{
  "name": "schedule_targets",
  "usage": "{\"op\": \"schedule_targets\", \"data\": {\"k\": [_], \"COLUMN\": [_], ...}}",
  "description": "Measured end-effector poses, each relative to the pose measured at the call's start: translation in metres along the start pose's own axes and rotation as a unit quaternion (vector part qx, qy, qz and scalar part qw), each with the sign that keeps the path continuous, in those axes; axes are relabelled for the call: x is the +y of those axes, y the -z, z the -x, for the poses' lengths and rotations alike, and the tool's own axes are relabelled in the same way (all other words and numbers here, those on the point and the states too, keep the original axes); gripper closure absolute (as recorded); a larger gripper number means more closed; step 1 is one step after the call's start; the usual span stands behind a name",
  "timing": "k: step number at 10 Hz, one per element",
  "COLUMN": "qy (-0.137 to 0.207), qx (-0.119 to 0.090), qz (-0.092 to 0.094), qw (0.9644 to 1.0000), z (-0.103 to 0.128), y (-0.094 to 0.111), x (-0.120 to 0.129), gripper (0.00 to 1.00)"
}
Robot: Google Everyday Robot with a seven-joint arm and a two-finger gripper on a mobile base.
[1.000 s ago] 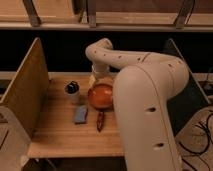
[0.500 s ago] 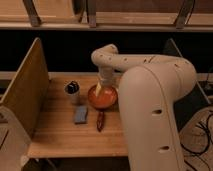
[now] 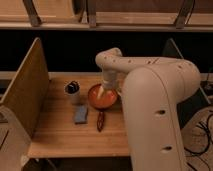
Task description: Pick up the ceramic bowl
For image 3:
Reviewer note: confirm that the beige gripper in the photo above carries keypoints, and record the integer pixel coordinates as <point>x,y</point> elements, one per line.
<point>106,84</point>

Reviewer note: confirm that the orange ceramic bowl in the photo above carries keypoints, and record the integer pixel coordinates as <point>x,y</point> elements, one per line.
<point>106,100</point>

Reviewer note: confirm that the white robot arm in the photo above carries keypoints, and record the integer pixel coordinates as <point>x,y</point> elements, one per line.
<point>151,90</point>

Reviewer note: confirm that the blue sponge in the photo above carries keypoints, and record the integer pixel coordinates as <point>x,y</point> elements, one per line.
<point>80,116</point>

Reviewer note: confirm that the dark red utensil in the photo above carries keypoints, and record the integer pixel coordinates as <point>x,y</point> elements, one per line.
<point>100,121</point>

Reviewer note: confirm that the left wooden side panel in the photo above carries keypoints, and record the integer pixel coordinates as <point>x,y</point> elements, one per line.
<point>23,99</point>

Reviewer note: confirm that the right dark side panel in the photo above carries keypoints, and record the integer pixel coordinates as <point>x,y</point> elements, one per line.
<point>188,110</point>

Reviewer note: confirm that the wooden shelf with brackets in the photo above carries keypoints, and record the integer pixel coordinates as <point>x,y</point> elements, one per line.
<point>108,15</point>

